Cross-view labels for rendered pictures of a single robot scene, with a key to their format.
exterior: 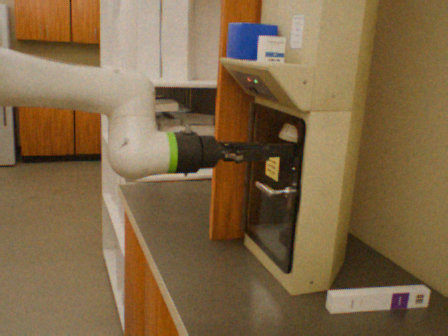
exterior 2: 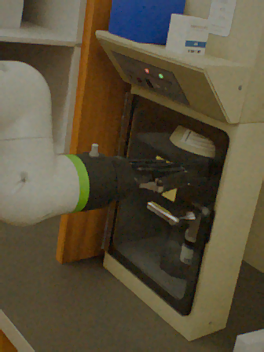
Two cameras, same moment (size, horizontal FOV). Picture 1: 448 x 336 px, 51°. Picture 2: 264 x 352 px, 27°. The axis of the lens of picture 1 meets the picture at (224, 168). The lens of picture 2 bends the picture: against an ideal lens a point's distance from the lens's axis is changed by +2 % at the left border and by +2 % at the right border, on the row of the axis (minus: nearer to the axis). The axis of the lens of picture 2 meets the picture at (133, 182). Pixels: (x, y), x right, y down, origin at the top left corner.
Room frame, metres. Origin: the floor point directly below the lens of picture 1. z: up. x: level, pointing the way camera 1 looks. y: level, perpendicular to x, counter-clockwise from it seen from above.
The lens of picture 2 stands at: (0.24, 0.30, 1.62)
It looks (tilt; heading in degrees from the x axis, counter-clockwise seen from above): 20 degrees down; 340
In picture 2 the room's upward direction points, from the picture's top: 10 degrees clockwise
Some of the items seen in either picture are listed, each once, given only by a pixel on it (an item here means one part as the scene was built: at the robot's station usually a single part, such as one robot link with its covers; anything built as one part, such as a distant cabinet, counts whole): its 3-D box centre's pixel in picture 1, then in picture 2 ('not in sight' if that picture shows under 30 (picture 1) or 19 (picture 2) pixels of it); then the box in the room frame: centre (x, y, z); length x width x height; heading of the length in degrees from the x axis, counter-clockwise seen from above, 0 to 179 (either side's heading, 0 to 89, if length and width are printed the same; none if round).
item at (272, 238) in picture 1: (269, 183); (157, 200); (1.23, -0.12, 1.19); 0.30 x 0.01 x 0.40; 20
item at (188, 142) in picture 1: (185, 150); (89, 179); (1.02, 0.09, 1.31); 0.09 x 0.06 x 0.12; 21
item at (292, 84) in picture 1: (260, 81); (163, 75); (1.21, -0.08, 1.46); 0.32 x 0.12 x 0.10; 21
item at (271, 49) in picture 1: (271, 49); (188, 34); (1.17, -0.09, 1.54); 0.05 x 0.05 x 0.06; 17
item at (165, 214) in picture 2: (271, 188); (170, 212); (1.15, -0.12, 1.20); 0.10 x 0.05 x 0.03; 20
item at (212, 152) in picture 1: (217, 151); (125, 177); (1.05, 0.02, 1.31); 0.09 x 0.08 x 0.07; 111
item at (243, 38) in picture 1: (251, 42); (146, 15); (1.28, -0.05, 1.56); 0.10 x 0.10 x 0.09; 21
